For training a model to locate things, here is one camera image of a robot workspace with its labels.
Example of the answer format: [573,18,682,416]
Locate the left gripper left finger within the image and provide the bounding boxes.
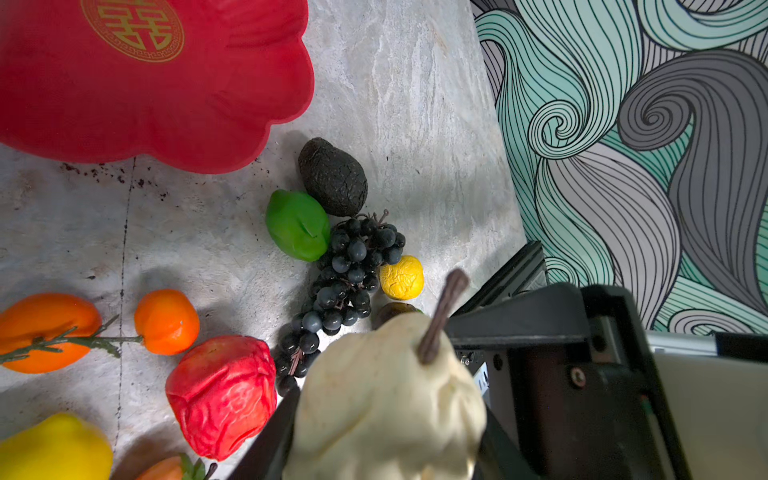
[228,387,300,480]

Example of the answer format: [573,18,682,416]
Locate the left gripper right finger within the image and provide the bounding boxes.
[473,407,539,480]

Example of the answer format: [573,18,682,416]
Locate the red wrinkled fake pepper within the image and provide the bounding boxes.
[165,335,277,461]

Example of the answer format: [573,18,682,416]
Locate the cream white fake pear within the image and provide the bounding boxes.
[282,269,487,479]

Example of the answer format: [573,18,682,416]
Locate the dark brown fake avocado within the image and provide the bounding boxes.
[298,137,368,217]

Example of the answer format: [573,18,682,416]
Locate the red flower-shaped fruit bowl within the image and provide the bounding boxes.
[1,1,315,174]

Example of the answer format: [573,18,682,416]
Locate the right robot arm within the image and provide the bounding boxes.
[446,242,767,479]

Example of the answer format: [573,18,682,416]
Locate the red fake strawberry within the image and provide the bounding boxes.
[137,453,218,480]

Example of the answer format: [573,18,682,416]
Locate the orange fake tomato right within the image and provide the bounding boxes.
[134,289,200,356]

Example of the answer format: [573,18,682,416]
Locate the orange fake tomato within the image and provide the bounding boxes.
[134,289,200,356]
[1,293,102,374]

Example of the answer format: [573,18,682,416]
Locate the black fake grape bunch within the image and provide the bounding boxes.
[275,210,406,396]

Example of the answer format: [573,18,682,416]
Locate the small yellow fake lemon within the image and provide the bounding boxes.
[379,255,425,301]

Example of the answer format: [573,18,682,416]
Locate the large yellow fake lemon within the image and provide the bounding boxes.
[1,413,113,479]

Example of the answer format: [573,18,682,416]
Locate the green fake lime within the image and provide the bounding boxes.
[266,189,330,262]

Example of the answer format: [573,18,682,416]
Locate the orange fake tomato left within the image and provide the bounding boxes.
[1,293,102,374]

